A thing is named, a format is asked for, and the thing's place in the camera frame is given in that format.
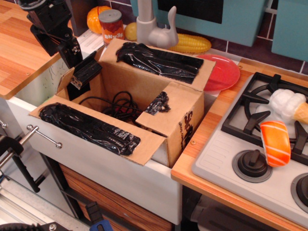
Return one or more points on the yellow toy lemon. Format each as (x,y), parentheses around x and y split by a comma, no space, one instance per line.
(130,31)

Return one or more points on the red plastic plate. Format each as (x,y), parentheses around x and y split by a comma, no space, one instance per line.
(224,75)

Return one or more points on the orange salmon sushi toy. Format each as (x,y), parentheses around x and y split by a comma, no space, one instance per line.
(276,143)

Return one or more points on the yellow toy corn cob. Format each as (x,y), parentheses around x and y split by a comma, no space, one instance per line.
(191,44)

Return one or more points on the teal cabinet right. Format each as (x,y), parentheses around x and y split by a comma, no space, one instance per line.
(291,29)

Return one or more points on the white toy sink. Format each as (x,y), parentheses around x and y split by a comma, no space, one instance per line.
(150,186)

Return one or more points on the teal cabinet with dark window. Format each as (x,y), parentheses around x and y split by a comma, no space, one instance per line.
(237,21)

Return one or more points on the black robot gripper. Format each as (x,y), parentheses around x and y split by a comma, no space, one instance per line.
(49,20)

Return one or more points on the red beans can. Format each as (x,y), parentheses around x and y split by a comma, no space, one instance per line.
(112,25)

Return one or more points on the toy ice cream cone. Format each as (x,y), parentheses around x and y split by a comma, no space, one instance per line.
(288,107)

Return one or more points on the metal clamp with black handle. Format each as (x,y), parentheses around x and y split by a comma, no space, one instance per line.
(11,148)

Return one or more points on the grey toy stove top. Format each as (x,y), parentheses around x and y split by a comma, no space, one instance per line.
(214,164)

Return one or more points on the black burner grate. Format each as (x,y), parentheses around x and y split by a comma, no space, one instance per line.
(253,108)

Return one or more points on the black stove knob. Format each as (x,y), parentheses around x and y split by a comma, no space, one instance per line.
(299,191)
(251,166)

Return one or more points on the grey toy faucet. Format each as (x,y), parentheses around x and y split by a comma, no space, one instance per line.
(148,31)

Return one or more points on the blue black clamp handle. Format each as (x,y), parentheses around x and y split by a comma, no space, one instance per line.
(98,223)

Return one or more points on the brown cardboard box black tape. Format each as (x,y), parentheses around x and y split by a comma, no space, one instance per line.
(171,110)

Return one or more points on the orange toy pumpkin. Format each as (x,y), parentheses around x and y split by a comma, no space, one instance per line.
(93,21)

